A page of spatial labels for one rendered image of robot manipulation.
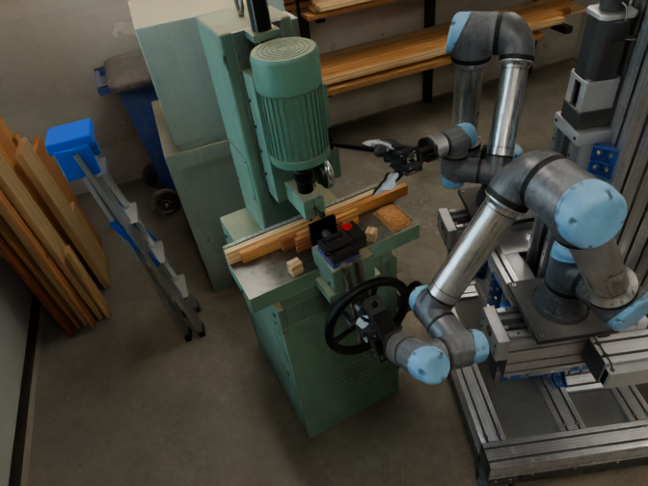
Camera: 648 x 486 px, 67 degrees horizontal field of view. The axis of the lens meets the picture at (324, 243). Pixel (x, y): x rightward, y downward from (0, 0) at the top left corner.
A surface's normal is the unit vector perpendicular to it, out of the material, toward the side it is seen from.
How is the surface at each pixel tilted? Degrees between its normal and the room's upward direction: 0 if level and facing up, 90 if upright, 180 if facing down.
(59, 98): 90
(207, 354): 0
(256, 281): 0
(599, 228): 83
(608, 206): 83
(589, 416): 0
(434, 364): 60
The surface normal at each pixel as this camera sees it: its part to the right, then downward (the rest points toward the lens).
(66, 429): -0.11, -0.75
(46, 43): 0.34, 0.59
